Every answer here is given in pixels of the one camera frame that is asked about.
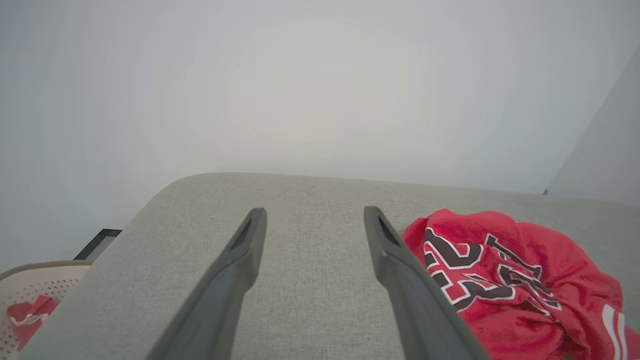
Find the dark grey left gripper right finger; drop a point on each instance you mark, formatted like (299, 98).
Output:
(415, 300)

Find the grey fabric sofa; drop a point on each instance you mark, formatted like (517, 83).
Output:
(320, 270)

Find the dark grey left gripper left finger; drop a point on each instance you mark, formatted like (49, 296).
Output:
(220, 295)

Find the black framed panel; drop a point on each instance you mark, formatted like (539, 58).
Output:
(97, 244)

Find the beige perforated laundry basket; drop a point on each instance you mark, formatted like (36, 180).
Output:
(35, 290)

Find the red jersey with black lettering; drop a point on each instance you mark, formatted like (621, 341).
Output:
(520, 285)

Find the red garment with white trim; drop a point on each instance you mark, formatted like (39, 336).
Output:
(29, 315)

